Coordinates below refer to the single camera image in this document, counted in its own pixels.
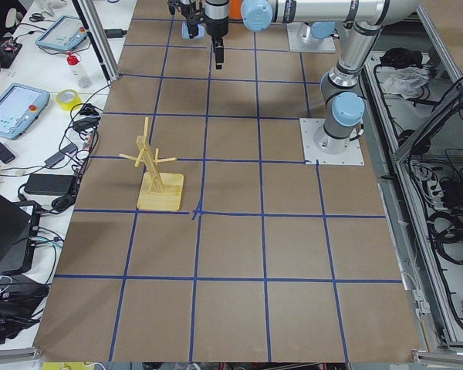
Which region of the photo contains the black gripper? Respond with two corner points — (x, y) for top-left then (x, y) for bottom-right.
(167, 0), (201, 39)
(204, 0), (229, 70)

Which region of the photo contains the light blue plastic cup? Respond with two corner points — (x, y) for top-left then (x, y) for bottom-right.
(181, 22), (205, 39)

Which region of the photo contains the wooden cup rack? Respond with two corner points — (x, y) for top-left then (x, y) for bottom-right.
(119, 117), (184, 211)

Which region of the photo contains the bottle with red cap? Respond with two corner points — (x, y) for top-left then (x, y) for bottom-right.
(66, 52), (93, 89)

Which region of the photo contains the far teach pendant tablet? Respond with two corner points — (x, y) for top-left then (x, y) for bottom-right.
(35, 15), (87, 52)

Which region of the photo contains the teach pendant tablet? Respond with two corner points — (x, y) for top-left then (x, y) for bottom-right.
(0, 83), (50, 140)
(35, 15), (87, 52)

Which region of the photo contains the yellow tape roll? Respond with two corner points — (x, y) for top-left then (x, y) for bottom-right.
(56, 89), (83, 111)

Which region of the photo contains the white crumpled cloth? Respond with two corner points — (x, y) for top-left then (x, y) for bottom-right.
(381, 67), (430, 99)

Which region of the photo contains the near teach pendant tablet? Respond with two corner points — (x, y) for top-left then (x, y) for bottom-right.
(0, 83), (50, 140)

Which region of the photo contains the black power adapter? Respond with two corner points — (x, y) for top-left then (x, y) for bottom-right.
(24, 173), (74, 196)

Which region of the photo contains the black smartphone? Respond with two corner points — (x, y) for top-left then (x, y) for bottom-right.
(0, 142), (15, 163)

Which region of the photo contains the black laptop computer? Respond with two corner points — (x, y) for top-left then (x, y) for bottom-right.
(0, 194), (40, 275)

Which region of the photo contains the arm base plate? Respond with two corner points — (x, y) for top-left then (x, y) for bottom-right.
(287, 22), (336, 54)
(299, 118), (364, 166)

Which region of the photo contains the aluminium frame post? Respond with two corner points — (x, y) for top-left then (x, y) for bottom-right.
(72, 0), (120, 82)

